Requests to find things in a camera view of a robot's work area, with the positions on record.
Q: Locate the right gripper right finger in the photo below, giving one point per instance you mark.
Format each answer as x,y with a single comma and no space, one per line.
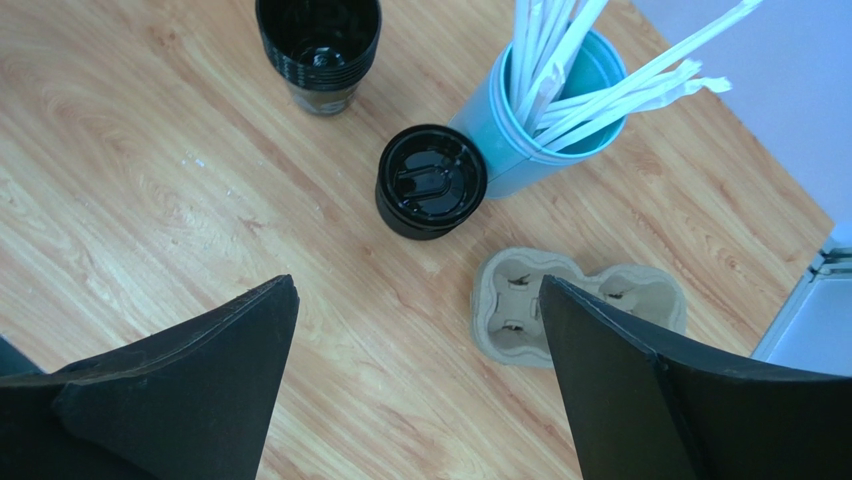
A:
644,402

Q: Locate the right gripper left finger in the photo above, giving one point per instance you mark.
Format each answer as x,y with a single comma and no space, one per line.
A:
193,401

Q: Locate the bottom pulp cup carrier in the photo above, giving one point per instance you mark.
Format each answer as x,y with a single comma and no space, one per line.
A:
506,323

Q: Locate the black lid stack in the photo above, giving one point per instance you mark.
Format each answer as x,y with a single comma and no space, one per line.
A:
430,180

